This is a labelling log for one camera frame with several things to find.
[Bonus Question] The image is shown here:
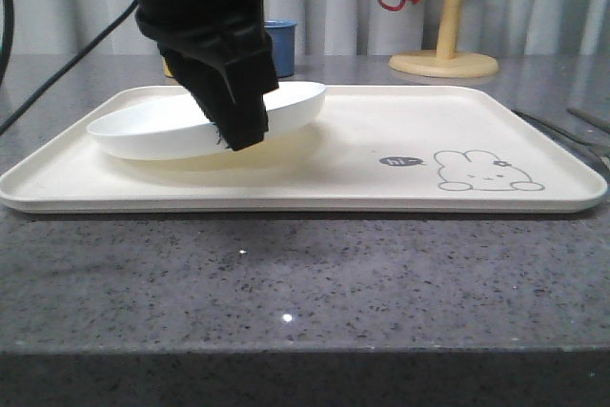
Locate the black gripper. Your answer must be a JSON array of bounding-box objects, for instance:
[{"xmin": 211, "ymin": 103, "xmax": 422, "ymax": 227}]
[{"xmin": 136, "ymin": 0, "xmax": 278, "ymax": 151}]

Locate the white round plate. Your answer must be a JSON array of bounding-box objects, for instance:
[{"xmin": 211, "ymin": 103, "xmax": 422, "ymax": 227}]
[{"xmin": 87, "ymin": 81, "xmax": 326, "ymax": 160}]

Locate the silver metal chopstick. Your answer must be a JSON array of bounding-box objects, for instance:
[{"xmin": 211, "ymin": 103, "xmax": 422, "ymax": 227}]
[{"xmin": 567, "ymin": 108, "xmax": 610, "ymax": 133}]

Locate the blue enamel mug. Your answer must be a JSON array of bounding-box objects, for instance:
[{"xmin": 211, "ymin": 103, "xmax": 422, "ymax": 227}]
[{"xmin": 264, "ymin": 20, "xmax": 296, "ymax": 77}]

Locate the black cable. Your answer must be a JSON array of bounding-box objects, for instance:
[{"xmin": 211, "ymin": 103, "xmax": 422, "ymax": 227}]
[{"xmin": 0, "ymin": 0, "xmax": 140, "ymax": 135}]

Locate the grey curtain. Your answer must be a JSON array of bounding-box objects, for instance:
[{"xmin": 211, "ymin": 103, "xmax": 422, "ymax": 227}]
[{"xmin": 12, "ymin": 0, "xmax": 609, "ymax": 57}]

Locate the wooden mug tree stand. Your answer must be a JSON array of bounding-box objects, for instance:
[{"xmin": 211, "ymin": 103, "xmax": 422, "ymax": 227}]
[{"xmin": 388, "ymin": 0, "xmax": 498, "ymax": 78}]

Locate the silver metal spoon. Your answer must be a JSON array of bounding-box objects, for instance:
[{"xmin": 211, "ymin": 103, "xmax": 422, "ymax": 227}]
[{"xmin": 512, "ymin": 109, "xmax": 609, "ymax": 169}]

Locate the beige rabbit serving tray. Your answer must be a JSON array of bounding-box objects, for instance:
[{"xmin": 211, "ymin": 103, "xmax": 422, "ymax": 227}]
[{"xmin": 1, "ymin": 85, "xmax": 608, "ymax": 214}]

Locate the yellow enamel mug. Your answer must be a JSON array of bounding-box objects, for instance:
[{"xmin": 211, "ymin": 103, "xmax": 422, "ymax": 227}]
[{"xmin": 162, "ymin": 58, "xmax": 173, "ymax": 78}]

